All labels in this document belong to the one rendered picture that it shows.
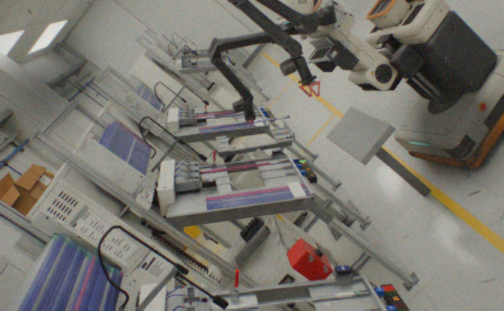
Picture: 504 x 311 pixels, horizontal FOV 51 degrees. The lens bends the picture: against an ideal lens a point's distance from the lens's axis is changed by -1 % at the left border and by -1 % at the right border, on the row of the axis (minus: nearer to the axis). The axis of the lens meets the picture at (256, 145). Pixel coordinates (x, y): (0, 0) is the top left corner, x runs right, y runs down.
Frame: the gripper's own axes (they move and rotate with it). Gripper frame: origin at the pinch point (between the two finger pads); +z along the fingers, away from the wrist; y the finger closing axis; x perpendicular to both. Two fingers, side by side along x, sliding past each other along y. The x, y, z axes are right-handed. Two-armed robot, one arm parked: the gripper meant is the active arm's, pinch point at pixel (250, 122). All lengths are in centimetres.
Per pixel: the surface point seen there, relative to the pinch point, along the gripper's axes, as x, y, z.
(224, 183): -20, 58, -20
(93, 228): -82, 90, -47
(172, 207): -47, 78, -36
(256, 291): -11, 150, -88
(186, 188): -40, 61, -27
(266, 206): -1, 88, -40
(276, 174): 8, 55, -17
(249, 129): 0, -31, 43
